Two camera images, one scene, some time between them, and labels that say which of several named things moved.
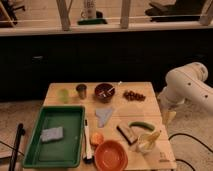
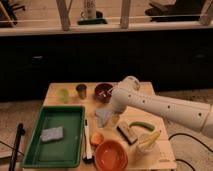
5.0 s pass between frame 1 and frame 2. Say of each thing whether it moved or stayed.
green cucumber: stayed
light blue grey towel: stayed
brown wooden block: stayed
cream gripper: moved
